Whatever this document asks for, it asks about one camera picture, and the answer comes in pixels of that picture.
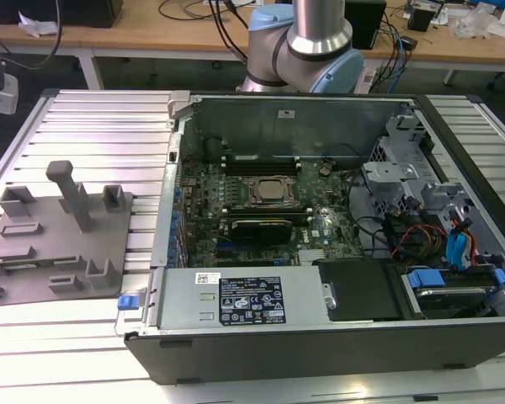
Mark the black graphics card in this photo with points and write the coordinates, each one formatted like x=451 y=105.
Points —
x=261 y=233

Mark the white power strip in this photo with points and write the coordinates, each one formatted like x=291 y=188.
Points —
x=367 y=80

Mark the clear plastic bag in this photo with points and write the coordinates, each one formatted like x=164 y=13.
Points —
x=475 y=21

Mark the hard disk in blue carrier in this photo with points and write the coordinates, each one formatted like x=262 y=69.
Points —
x=427 y=280

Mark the crumpled white paper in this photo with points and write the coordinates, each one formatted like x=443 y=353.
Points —
x=38 y=25

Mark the small black adapter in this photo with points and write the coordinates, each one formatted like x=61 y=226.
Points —
x=409 y=43

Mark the black RAM slot bank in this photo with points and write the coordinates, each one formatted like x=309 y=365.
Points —
x=265 y=215
x=261 y=168

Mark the CPU socket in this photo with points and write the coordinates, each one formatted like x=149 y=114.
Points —
x=247 y=191

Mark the grey parts rack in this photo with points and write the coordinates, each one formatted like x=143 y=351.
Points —
x=59 y=235

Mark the tall black speaker box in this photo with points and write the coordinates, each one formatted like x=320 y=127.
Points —
x=366 y=25

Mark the small silver heatsink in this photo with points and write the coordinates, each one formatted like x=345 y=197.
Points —
x=311 y=256

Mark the open black PC case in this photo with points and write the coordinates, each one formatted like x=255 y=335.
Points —
x=320 y=357

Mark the blue case latch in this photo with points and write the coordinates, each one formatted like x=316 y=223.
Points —
x=126 y=303

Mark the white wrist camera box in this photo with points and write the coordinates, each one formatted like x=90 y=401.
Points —
x=0 y=99

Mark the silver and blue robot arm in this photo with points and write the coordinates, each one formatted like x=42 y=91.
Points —
x=320 y=33

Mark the grey power supply unit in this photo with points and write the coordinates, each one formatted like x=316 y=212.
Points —
x=185 y=299

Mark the large black box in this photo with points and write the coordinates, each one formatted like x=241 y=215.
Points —
x=84 y=12

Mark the wooden desk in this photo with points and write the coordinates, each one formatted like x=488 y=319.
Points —
x=130 y=35

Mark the silver metal drive cage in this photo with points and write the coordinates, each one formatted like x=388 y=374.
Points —
x=387 y=177

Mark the silver coin cell battery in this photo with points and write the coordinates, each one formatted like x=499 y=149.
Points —
x=325 y=169

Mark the black plastic shroud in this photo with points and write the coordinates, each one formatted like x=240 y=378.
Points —
x=357 y=290

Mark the small black box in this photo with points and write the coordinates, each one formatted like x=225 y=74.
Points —
x=421 y=20

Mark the silver CPU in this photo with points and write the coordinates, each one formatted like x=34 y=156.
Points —
x=271 y=189

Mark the green motherboard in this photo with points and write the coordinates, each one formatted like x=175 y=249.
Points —
x=320 y=235

